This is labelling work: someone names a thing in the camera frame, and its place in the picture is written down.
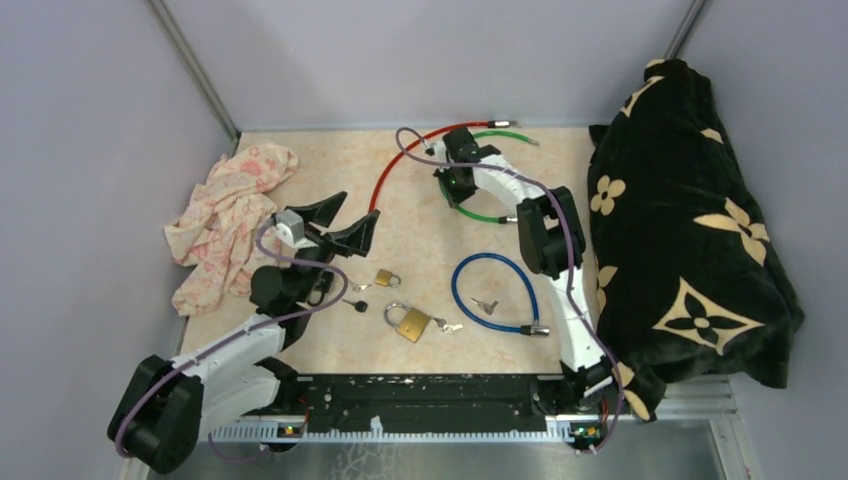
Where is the small brass padlock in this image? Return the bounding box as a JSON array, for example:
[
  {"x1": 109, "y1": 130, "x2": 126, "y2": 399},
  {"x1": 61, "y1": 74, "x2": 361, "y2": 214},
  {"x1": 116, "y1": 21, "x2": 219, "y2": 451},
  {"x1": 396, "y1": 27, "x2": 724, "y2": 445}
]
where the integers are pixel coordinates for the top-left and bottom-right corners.
[{"x1": 374, "y1": 269, "x2": 402, "y2": 288}]

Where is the green cable lock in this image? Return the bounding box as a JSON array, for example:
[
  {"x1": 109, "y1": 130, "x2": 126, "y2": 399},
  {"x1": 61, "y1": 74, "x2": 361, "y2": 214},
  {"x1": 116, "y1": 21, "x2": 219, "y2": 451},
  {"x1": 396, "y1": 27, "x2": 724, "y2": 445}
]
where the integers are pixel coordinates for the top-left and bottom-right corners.
[{"x1": 439, "y1": 129, "x2": 541, "y2": 224}]

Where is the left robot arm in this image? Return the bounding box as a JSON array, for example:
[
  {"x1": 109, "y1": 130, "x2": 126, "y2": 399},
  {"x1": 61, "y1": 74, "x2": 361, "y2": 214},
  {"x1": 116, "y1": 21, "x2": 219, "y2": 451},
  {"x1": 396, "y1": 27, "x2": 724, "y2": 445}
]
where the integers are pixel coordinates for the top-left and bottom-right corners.
[{"x1": 107, "y1": 191, "x2": 381, "y2": 474}]

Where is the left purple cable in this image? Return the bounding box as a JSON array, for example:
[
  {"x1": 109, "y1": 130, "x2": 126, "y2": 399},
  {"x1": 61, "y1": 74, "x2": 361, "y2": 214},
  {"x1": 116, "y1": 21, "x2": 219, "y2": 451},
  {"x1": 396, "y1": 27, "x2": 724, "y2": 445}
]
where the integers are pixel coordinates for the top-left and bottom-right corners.
[{"x1": 113, "y1": 221, "x2": 350, "y2": 463}]

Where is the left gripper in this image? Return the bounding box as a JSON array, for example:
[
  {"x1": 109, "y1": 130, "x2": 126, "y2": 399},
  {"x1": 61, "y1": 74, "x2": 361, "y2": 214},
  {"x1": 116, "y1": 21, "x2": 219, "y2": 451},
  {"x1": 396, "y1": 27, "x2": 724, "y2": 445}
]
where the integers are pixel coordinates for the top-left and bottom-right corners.
[{"x1": 285, "y1": 191, "x2": 378, "y2": 303}]

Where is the silver key bunch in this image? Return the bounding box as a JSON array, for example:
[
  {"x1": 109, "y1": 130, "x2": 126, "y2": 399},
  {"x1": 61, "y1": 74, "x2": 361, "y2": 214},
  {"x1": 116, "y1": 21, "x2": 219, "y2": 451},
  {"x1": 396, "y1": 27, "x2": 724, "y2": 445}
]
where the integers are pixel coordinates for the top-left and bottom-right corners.
[{"x1": 431, "y1": 317, "x2": 464, "y2": 334}]

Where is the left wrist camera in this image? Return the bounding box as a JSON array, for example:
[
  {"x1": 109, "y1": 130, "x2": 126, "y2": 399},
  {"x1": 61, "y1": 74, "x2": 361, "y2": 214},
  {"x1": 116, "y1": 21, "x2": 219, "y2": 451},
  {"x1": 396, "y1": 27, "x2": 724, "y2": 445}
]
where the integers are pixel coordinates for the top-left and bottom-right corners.
[{"x1": 272, "y1": 209, "x2": 307, "y2": 249}]

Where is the red cable lock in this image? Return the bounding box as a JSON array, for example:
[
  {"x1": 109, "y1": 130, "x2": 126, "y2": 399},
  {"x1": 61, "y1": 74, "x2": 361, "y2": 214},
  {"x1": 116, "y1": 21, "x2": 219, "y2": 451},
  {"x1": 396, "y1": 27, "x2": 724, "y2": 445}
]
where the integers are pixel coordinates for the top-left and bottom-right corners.
[{"x1": 368, "y1": 119, "x2": 521, "y2": 215}]

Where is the black cable lock head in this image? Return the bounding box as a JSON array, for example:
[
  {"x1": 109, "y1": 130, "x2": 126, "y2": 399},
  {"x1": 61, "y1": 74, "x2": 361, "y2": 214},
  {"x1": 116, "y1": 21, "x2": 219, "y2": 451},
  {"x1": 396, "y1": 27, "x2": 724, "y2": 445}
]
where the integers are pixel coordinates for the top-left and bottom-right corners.
[{"x1": 306, "y1": 271, "x2": 335, "y2": 307}]

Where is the large brass padlock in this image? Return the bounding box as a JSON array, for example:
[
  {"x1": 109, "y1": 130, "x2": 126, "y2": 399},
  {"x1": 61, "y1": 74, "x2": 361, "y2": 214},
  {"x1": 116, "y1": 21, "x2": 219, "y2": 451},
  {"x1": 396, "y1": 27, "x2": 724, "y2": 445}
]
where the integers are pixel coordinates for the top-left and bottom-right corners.
[{"x1": 383, "y1": 302, "x2": 431, "y2": 343}]

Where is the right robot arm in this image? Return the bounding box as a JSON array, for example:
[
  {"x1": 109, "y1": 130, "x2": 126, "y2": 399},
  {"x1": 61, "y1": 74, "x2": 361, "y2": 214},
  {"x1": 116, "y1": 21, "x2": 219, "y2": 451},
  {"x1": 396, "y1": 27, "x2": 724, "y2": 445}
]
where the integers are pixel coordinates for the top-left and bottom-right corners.
[{"x1": 428, "y1": 127, "x2": 614, "y2": 412}]

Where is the blue cable lock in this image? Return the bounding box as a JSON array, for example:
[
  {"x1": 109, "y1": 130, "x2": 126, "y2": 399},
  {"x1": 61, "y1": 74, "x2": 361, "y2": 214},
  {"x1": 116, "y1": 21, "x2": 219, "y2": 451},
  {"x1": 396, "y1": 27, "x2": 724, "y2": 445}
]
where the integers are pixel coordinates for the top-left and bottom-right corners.
[{"x1": 450, "y1": 252, "x2": 550, "y2": 337}]

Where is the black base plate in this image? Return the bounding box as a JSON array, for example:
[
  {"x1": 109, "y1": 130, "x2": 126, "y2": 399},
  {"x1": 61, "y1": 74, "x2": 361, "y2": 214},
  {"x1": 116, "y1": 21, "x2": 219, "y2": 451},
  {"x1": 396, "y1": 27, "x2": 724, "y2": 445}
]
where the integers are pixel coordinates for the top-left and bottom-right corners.
[{"x1": 236, "y1": 372, "x2": 632, "y2": 437}]

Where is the black floral blanket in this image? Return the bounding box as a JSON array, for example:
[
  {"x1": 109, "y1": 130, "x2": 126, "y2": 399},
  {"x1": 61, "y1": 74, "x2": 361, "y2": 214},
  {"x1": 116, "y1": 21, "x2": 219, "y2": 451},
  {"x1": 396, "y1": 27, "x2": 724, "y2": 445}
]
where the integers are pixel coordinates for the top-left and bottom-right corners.
[{"x1": 587, "y1": 59, "x2": 805, "y2": 421}]

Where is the black-headed key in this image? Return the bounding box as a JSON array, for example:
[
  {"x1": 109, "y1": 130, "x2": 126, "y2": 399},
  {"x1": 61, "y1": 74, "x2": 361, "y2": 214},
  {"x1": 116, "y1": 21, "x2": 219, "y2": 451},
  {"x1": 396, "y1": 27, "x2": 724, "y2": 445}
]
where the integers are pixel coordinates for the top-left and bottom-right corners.
[{"x1": 343, "y1": 299, "x2": 368, "y2": 313}]

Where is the pink patterned cloth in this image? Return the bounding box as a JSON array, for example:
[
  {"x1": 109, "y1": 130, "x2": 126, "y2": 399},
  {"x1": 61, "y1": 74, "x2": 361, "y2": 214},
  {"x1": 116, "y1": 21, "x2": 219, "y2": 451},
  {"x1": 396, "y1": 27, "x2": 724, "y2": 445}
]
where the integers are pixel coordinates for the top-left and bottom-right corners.
[{"x1": 164, "y1": 143, "x2": 299, "y2": 317}]

